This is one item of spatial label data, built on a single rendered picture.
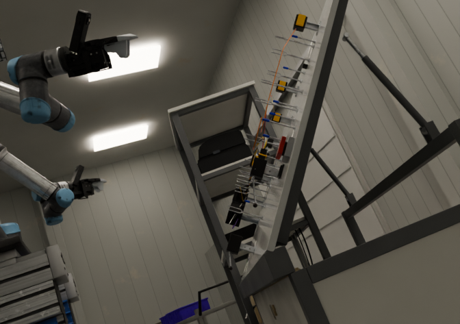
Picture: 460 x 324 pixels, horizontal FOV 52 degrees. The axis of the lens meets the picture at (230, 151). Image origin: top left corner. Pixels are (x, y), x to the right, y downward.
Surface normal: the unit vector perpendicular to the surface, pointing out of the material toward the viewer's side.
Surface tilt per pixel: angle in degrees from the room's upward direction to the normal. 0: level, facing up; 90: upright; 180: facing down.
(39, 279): 90
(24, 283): 90
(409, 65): 90
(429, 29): 90
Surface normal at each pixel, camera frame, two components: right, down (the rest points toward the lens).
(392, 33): 0.22, -0.39
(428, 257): 0.03, -0.33
